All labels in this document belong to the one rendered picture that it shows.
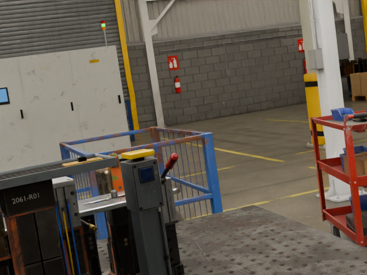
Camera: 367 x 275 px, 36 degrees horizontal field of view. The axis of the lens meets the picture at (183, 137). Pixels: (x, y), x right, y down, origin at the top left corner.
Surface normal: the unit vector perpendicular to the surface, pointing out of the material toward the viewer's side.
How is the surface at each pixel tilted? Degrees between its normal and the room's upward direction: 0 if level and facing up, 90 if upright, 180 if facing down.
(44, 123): 90
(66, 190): 90
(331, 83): 90
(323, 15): 90
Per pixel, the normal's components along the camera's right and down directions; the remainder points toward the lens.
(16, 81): 0.33, 0.05
